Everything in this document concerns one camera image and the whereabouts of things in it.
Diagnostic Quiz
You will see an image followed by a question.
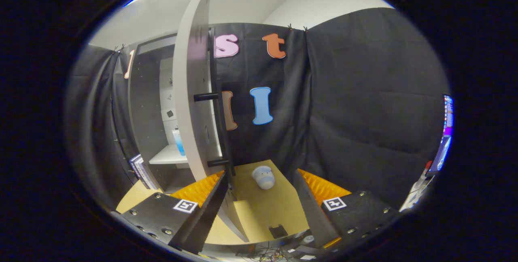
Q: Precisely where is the black backdrop cloth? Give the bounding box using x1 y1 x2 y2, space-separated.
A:
65 7 450 214

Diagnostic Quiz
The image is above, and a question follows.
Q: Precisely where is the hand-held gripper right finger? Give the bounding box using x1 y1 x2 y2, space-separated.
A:
294 168 401 250

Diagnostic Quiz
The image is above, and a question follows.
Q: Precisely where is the grey cabinet body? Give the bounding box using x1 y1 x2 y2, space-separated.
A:
127 34 227 192

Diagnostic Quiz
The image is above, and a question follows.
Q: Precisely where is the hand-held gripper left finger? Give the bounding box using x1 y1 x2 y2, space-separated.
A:
110 170 229 254

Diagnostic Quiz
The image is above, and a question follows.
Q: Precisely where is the black door handle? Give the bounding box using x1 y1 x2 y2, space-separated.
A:
194 91 236 177

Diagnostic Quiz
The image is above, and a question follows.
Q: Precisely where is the blue white plush toy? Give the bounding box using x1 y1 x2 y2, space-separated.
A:
252 165 276 190

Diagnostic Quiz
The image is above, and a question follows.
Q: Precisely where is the computer monitor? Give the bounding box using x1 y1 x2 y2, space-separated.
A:
427 94 454 173

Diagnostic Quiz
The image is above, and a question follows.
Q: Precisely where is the white cabinet shelf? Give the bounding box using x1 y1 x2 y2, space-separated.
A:
149 144 191 165

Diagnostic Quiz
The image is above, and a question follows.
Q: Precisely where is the tangle of cables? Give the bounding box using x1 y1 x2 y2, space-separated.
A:
243 246 292 262

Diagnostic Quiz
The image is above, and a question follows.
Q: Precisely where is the white cabinet door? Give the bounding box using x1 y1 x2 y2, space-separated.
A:
173 0 249 242

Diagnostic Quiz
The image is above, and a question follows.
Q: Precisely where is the light blue tube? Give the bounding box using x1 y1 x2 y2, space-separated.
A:
172 129 186 156

